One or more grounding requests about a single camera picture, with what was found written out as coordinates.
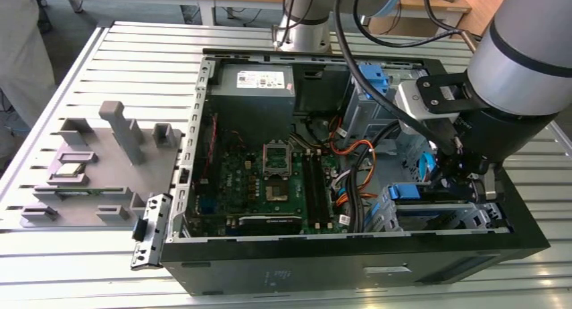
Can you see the grey parts rack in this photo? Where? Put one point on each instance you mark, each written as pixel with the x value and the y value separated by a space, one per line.
pixel 110 185

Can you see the grey table corner cap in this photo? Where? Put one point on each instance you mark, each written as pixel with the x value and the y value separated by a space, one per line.
pixel 104 23

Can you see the tall metal disk bay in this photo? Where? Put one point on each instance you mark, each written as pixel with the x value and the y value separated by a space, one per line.
pixel 404 76

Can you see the person in white coat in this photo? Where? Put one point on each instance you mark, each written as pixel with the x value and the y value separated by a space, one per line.
pixel 21 54

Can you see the black graphics card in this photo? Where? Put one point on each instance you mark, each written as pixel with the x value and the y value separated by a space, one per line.
pixel 268 222

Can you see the black PC case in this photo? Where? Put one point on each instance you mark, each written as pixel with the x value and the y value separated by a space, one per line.
pixel 312 272

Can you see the green RAM stick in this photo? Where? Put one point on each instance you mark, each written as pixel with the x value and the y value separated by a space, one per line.
pixel 73 191

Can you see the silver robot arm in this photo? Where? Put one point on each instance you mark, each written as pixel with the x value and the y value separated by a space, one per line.
pixel 513 71

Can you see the CPU socket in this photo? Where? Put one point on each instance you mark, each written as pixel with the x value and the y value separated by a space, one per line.
pixel 276 190

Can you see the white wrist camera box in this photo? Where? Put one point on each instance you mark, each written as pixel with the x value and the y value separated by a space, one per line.
pixel 410 101

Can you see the metal expansion slot bracket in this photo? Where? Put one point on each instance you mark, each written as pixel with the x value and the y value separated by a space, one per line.
pixel 153 228

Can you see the wooden desk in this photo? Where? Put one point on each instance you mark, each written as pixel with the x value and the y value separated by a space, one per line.
pixel 408 2

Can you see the blue plastic drive carrier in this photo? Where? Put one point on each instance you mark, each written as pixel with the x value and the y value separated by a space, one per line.
pixel 372 75

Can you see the silver CPU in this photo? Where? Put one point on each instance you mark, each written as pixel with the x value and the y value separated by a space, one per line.
pixel 68 169

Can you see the hard disk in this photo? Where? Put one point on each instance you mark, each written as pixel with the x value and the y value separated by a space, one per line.
pixel 404 192

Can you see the low metal disk bay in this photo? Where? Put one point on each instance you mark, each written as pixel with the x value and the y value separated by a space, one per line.
pixel 433 206

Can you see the green motherboard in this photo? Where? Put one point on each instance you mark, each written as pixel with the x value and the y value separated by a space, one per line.
pixel 236 175

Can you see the black RAM slot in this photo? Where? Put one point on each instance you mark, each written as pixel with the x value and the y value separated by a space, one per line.
pixel 322 188
pixel 310 188

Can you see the wooden cabinet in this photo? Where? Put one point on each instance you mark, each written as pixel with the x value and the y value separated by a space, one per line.
pixel 484 4

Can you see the grey power supply unit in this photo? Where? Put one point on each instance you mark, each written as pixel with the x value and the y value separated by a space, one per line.
pixel 249 121

